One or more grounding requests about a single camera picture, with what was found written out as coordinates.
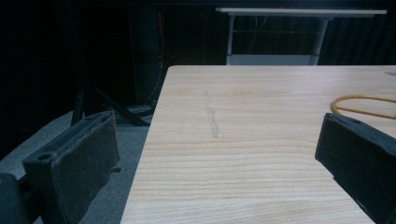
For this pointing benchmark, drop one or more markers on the black tripod stand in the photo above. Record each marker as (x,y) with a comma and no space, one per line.
(102,102)

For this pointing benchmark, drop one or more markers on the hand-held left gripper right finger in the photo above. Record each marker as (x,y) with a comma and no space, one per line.
(361,155)

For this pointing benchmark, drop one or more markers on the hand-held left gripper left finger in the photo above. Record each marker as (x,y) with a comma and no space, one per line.
(81,161)

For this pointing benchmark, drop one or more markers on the white metal-framed table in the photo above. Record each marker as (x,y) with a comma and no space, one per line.
(299,12)

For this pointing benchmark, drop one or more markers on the dark curtain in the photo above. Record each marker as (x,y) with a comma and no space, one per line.
(358,40)

